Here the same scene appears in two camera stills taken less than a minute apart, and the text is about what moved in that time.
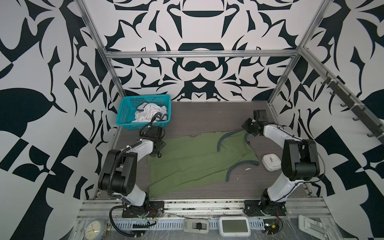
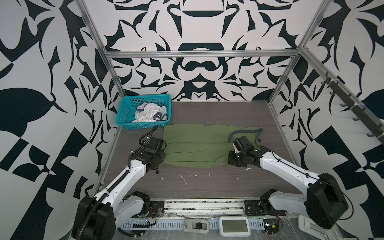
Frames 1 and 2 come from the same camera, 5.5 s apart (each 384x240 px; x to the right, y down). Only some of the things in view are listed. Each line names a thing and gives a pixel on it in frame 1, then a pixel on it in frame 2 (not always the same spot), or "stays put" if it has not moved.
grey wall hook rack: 359,110 stays put
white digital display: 234,226 stays put
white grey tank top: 146,112 stays put
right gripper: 246,125 -> 230,159
